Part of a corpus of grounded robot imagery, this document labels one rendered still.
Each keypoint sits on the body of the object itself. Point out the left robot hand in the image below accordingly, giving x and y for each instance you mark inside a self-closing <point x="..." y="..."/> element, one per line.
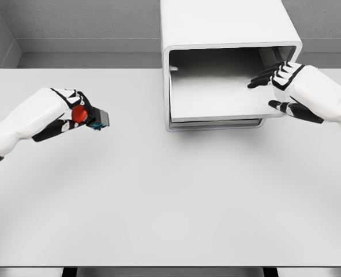
<point x="44" y="106"/>

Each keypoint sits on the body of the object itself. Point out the white tabletop storage cabinet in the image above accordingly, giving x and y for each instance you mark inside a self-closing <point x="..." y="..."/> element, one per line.
<point x="225" y="31"/>

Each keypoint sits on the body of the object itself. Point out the white cabinet drawer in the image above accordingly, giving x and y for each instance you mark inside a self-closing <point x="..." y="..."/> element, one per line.
<point x="216" y="95"/>

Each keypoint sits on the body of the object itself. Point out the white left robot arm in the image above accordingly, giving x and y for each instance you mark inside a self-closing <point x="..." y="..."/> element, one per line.
<point x="5" y="135"/>

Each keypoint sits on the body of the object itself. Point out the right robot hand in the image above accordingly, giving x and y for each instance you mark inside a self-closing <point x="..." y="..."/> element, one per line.
<point x="305" y="92"/>

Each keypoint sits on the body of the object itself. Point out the red knob load switch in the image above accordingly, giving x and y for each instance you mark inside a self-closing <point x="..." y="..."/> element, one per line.
<point x="96" y="116"/>

